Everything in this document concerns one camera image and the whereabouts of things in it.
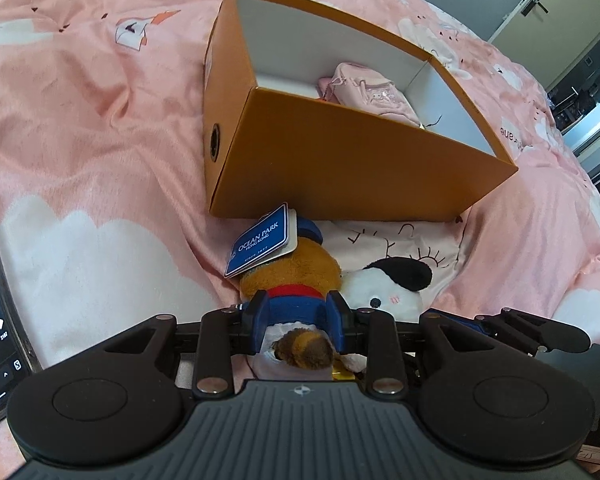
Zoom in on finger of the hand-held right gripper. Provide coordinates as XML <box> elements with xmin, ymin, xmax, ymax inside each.
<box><xmin>440</xmin><ymin>307</ymin><xmax>593</xmax><ymax>354</ymax></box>

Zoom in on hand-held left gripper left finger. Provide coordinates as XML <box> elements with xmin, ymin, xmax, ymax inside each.
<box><xmin>105</xmin><ymin>292</ymin><xmax>268</xmax><ymax>397</ymax></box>

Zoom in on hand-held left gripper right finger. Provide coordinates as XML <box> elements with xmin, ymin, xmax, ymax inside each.
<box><xmin>325</xmin><ymin>292</ymin><xmax>481</xmax><ymax>395</ymax></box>

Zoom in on white and black plush toy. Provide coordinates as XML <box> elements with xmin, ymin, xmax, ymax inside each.
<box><xmin>340</xmin><ymin>256</ymin><xmax>434</xmax><ymax>324</ymax></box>

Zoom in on brown plush toy blue outfit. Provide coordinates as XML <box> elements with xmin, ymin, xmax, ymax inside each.
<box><xmin>224</xmin><ymin>202</ymin><xmax>368</xmax><ymax>386</ymax></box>

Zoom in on orange cardboard box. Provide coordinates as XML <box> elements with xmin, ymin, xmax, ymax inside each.
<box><xmin>202</xmin><ymin>0</ymin><xmax>520</xmax><ymax>223</ymax></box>

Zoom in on pink pouch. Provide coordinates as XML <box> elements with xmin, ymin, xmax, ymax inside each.
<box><xmin>316</xmin><ymin>61</ymin><xmax>424</xmax><ymax>129</ymax></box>

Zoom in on pink printed blanket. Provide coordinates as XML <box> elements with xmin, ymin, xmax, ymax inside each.
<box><xmin>0</xmin><ymin>0</ymin><xmax>600</xmax><ymax>461</ymax></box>

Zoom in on beige door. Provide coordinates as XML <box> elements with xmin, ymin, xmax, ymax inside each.
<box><xmin>487</xmin><ymin>0</ymin><xmax>600</xmax><ymax>92</ymax></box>

